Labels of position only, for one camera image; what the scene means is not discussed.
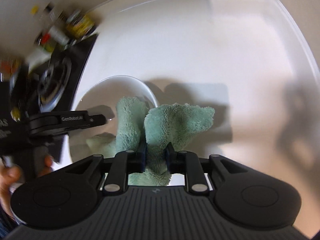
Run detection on red-lid spice jar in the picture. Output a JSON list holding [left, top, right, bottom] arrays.
[[35, 32, 55, 53]]

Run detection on steel gas burner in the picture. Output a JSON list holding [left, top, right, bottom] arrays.
[[37, 55, 73, 108]]

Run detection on jar with yellow label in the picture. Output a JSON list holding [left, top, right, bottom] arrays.
[[65, 9, 97, 37]]

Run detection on green microfibre cloth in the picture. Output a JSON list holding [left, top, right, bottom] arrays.
[[86, 96, 215, 187]]

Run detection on black-cap oil bottle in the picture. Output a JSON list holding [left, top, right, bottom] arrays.
[[44, 2, 67, 25]]

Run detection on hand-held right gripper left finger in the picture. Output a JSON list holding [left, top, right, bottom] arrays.
[[64, 140, 147, 196]]

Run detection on yellow-cap clear bottle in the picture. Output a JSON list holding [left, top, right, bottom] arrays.
[[27, 5, 70, 45]]

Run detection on black glass gas hob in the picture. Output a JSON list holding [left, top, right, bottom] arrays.
[[37, 34, 98, 163]]

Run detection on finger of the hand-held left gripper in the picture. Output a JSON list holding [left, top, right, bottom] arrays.
[[86, 114, 106, 128]]

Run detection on person's left hand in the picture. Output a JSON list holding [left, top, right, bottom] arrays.
[[0, 154, 54, 220]]

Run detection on white ceramic bowl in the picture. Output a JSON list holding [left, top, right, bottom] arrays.
[[69, 75, 187, 187]]

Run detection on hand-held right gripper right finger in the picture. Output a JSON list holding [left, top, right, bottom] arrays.
[[165, 142, 250, 195]]

